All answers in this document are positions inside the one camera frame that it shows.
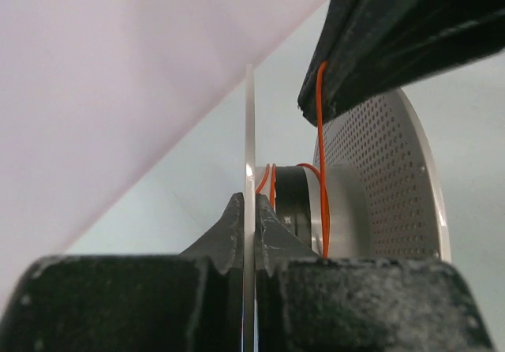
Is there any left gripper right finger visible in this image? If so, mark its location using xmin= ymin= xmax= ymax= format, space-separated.
xmin=255 ymin=195 xmax=493 ymax=351

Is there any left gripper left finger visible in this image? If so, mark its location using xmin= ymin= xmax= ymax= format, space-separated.
xmin=1 ymin=193 xmax=244 ymax=351

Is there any thin red wire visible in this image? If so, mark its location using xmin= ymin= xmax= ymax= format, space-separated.
xmin=255 ymin=60 xmax=331 ymax=259

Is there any white cable spool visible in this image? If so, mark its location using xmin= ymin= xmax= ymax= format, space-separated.
xmin=243 ymin=73 xmax=451 ymax=351

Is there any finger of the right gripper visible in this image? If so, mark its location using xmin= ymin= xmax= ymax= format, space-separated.
xmin=325 ymin=0 xmax=504 ymax=120
xmin=297 ymin=0 xmax=355 ymax=125

